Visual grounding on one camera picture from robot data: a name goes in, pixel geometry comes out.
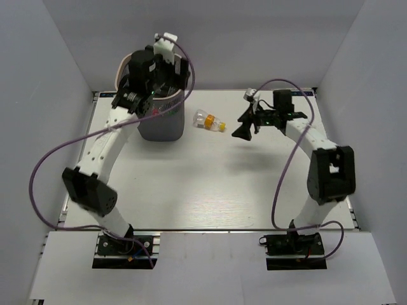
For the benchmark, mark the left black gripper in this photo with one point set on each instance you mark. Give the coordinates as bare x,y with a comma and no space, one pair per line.
176,81

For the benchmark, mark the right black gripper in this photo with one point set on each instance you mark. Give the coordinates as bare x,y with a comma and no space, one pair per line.
247,118

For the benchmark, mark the clear bottle red label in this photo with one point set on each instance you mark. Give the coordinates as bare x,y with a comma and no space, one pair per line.
159,112

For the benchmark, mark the clear bottle orange cap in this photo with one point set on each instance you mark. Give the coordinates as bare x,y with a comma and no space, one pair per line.
202,119

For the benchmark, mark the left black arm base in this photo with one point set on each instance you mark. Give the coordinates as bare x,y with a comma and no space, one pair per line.
112,254

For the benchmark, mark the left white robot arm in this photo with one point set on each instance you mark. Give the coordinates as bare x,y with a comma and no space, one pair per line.
87,183

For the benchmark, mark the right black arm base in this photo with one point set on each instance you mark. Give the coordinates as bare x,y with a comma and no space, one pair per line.
289,252

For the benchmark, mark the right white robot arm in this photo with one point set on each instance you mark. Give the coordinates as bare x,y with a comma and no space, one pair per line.
331,175

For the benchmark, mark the grey mesh waste bin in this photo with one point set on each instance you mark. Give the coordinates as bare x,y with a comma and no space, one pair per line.
156,129

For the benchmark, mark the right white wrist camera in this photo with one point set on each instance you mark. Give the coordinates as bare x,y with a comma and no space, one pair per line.
252,97

